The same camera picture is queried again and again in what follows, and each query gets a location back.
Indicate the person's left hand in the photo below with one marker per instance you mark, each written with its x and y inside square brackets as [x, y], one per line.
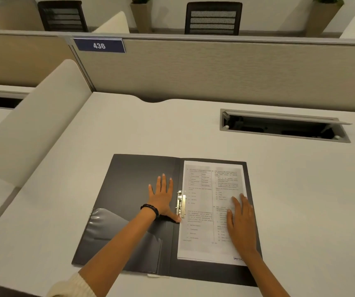
[162, 202]

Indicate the person's right hand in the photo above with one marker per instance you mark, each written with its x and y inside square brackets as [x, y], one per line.
[244, 231]

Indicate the person's left thumb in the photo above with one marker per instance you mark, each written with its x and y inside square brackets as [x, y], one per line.
[174, 217]

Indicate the person's right middle finger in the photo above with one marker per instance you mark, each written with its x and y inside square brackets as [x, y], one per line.
[244, 203]

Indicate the person's left middle finger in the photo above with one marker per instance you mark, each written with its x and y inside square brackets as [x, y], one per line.
[164, 182]

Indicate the person's left little finger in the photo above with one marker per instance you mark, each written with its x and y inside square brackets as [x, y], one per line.
[151, 189]

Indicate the person's right thumb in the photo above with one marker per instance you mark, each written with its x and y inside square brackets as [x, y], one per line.
[229, 222]

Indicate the dark grey folder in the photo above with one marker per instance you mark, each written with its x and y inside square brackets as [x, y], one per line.
[127, 188]

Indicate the printed white paper sheets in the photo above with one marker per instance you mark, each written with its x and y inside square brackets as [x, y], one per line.
[205, 213]

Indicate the person's right forearm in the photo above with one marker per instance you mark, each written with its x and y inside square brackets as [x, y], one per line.
[267, 275]

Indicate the person's left forearm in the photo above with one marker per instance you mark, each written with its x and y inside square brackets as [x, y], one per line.
[118, 244]

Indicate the metal folder clip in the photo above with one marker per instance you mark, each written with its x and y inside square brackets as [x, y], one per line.
[181, 202]

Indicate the cream knitted sleeve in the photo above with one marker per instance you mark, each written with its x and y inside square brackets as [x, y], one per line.
[72, 287]

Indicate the beige desk partition panel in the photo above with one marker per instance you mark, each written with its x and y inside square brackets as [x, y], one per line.
[227, 71]

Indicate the blue number sign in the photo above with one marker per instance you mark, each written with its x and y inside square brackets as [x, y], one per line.
[99, 46]

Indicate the beige tall planter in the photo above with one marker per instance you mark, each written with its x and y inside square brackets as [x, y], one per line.
[141, 18]
[321, 18]

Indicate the black mesh office chair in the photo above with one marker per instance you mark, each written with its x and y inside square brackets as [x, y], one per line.
[213, 18]
[62, 16]

